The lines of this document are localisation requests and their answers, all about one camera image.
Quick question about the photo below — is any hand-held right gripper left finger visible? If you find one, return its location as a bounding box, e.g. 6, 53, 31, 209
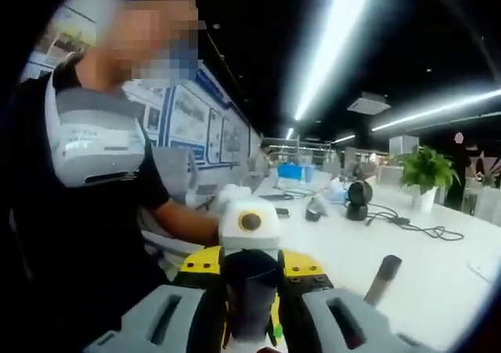
81, 246, 228, 353

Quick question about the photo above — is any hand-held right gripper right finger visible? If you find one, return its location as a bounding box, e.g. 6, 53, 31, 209
276, 249, 438, 353

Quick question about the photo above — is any tall cosmetic bottle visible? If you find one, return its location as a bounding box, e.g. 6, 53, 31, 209
228, 276, 276, 341

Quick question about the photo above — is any short cosmetic bottle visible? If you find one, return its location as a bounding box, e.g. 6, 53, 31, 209
362, 254, 403, 308

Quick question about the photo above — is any blue storage box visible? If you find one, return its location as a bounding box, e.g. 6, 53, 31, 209
276, 164, 305, 182

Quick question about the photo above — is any dark object in plastic wrap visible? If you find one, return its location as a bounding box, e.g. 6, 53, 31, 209
304, 195, 330, 223

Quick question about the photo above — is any metal shelf rack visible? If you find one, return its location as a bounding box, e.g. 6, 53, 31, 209
261, 135, 340, 164

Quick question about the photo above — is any clear plastic bag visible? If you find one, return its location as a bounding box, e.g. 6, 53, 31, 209
327, 175, 350, 204

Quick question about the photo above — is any person in black shirt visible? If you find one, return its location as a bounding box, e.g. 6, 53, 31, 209
7, 55, 173, 353

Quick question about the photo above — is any flat white sheet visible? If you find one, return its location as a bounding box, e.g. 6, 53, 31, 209
467, 258, 501, 284

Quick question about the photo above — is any ceiling air conditioner unit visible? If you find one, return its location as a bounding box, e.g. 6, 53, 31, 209
347, 92, 391, 117

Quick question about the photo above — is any green potted plant white pot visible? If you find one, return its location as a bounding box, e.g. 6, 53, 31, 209
392, 145, 462, 214

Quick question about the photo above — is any white chest device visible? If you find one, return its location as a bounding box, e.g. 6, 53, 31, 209
43, 70, 146, 189

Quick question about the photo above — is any group of white office chairs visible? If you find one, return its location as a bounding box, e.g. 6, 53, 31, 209
461, 178, 501, 229

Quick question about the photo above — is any long ceiling light strip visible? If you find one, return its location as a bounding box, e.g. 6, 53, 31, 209
292, 0, 377, 122
370, 89, 501, 132

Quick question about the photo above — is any thin black cable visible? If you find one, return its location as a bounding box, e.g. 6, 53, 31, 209
268, 186, 328, 202

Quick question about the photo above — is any blue and white wall poster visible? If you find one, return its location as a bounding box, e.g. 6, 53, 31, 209
23, 0, 262, 172

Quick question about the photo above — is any long black cable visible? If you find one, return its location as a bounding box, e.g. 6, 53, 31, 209
364, 210, 465, 242

